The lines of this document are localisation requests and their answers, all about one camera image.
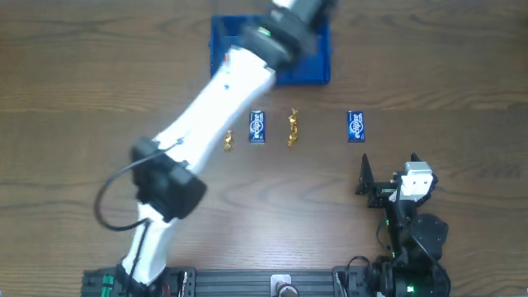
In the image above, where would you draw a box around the blue candy pack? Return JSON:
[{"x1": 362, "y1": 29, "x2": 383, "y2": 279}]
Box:
[
  {"x1": 346, "y1": 110, "x2": 366, "y2": 144},
  {"x1": 248, "y1": 109, "x2": 266, "y2": 144}
]

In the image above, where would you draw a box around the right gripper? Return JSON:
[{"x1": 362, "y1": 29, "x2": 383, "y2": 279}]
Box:
[{"x1": 355, "y1": 152, "x2": 422, "y2": 210}]

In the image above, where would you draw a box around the blue tray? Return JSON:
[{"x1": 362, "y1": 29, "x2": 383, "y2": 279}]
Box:
[{"x1": 210, "y1": 14, "x2": 332, "y2": 87}]

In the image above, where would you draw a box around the black cable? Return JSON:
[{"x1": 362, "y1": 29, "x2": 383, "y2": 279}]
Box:
[
  {"x1": 344, "y1": 216, "x2": 393, "y2": 288},
  {"x1": 93, "y1": 138, "x2": 185, "y2": 232}
]

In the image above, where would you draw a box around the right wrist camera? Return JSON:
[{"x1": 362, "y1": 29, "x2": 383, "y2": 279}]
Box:
[{"x1": 389, "y1": 161, "x2": 436, "y2": 203}]

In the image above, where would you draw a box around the mounting rail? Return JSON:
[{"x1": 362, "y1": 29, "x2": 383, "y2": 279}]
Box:
[{"x1": 81, "y1": 266, "x2": 372, "y2": 297}]

